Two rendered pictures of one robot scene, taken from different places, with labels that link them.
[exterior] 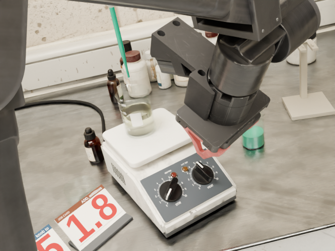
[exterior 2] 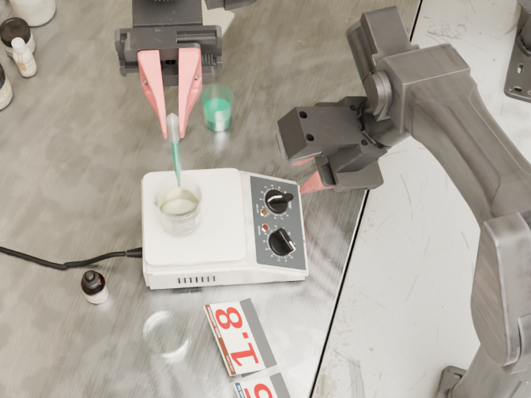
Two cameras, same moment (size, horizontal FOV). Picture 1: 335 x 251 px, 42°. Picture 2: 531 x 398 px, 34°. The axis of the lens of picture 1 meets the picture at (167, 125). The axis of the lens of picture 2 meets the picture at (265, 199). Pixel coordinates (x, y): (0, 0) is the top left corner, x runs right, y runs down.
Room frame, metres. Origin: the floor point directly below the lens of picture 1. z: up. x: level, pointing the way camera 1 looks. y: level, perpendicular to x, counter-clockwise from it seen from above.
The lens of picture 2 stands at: (0.40, 0.39, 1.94)
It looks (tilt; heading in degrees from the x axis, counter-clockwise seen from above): 66 degrees down; 285
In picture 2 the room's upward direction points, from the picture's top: 6 degrees clockwise
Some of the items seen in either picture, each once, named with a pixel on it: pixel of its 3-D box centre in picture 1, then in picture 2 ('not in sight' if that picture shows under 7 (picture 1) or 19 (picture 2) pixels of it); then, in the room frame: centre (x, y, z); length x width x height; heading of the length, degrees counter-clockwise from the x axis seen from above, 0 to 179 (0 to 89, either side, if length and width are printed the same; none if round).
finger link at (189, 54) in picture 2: not in sight; (165, 92); (0.62, 0.01, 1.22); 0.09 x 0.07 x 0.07; 115
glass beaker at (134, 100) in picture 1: (135, 110); (177, 207); (0.60, 0.04, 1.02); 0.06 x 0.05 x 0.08; 25
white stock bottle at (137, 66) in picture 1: (136, 73); not in sight; (0.91, 0.05, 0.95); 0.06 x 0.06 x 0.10
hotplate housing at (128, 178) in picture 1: (161, 164); (216, 228); (0.56, 0.02, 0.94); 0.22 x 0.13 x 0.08; 25
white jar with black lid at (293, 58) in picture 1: (300, 45); not in sight; (0.93, -0.34, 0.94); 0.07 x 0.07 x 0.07
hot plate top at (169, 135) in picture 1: (148, 135); (193, 215); (0.59, 0.03, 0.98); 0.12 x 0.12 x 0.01; 25
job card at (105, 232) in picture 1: (94, 218); (240, 335); (0.49, 0.13, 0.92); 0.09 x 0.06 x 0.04; 133
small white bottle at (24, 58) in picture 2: not in sight; (23, 56); (0.90, -0.12, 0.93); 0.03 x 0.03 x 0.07
